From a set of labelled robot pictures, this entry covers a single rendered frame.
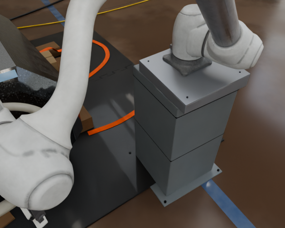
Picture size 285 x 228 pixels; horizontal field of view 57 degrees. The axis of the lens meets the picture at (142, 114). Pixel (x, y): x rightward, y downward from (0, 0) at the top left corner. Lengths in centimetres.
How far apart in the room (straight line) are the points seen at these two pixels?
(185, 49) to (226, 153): 109
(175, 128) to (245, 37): 51
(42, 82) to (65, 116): 105
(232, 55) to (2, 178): 89
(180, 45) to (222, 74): 25
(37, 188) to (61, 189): 4
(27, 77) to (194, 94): 83
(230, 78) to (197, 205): 89
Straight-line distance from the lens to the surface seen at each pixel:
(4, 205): 75
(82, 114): 214
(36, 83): 148
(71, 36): 54
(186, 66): 128
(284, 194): 205
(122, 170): 191
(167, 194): 180
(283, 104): 269
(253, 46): 112
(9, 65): 147
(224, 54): 108
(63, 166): 43
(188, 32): 118
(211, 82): 125
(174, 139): 134
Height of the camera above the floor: 160
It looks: 45 degrees down
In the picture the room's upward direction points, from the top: straight up
